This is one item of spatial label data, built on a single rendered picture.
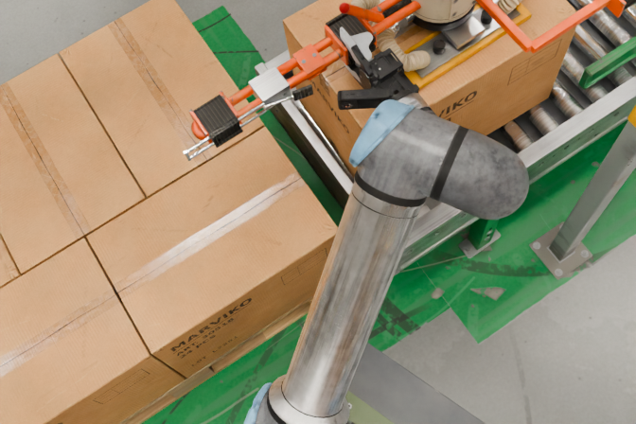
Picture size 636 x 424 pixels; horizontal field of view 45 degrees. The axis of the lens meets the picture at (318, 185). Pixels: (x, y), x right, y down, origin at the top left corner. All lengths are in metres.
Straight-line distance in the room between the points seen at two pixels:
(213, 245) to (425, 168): 1.12
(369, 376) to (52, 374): 0.85
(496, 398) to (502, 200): 1.48
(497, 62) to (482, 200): 0.78
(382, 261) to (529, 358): 1.46
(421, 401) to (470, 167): 0.80
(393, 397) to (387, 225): 0.70
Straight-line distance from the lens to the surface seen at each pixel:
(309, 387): 1.34
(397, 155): 1.11
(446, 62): 1.84
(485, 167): 1.12
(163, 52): 2.45
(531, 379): 2.60
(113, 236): 2.22
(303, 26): 1.92
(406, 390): 1.79
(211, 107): 1.66
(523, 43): 1.74
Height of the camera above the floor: 2.52
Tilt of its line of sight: 67 degrees down
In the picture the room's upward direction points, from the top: 11 degrees counter-clockwise
